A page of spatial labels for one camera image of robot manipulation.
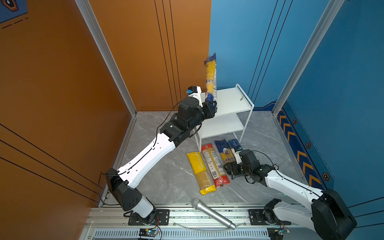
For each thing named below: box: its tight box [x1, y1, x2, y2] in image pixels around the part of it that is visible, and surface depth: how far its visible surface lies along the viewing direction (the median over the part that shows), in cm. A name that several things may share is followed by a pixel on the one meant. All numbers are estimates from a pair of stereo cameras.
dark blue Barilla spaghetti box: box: [228, 138, 243, 153], surface depth 100 cm
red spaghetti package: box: [201, 143, 231, 188], surface depth 89 cm
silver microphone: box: [191, 198, 237, 230], surface depth 75 cm
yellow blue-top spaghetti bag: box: [204, 52, 218, 102], surface depth 67 cm
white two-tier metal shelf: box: [193, 84, 255, 152], surface depth 85 cm
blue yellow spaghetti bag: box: [214, 139, 236, 164], surface depth 98 cm
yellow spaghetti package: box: [186, 151, 217, 196], surface depth 87 cm
